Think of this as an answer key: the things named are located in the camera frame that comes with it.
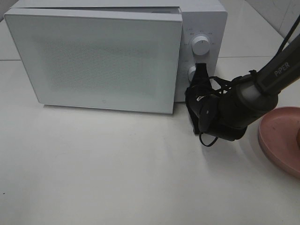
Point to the upper white power knob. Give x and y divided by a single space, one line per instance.
200 45

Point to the pink round plate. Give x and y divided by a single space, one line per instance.
277 138

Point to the lower white timer knob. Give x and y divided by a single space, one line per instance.
190 73

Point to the white microwave oven body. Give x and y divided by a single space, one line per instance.
200 17

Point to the toy burger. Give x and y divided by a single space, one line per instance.
298 138

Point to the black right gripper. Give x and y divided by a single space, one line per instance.
202 107

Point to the white microwave door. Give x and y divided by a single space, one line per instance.
99 59

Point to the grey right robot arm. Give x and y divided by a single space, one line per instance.
224 109

